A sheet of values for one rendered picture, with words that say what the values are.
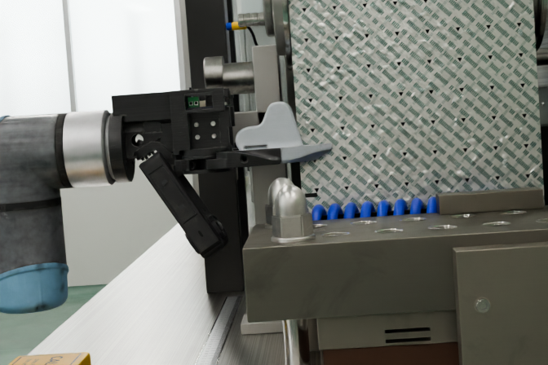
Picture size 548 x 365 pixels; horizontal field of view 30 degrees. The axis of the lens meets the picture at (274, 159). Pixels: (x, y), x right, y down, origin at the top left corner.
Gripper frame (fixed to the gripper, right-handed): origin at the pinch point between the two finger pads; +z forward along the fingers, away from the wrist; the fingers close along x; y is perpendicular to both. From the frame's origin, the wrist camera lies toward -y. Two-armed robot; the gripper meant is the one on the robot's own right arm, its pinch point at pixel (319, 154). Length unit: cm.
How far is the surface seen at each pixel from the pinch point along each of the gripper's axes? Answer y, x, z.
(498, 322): -12.7, -22.0, 12.9
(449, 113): 3.1, -0.2, 12.9
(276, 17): 13.7, 0.8, -3.2
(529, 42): 9.4, -0.3, 21.0
